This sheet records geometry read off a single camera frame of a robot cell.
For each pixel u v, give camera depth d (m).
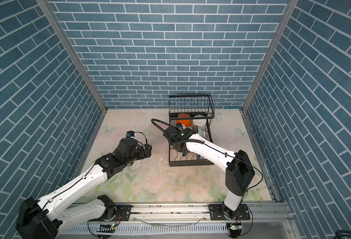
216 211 0.74
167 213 0.75
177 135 0.63
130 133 0.70
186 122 1.01
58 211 0.42
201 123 1.03
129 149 0.60
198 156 0.93
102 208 0.61
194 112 1.15
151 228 0.71
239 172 0.44
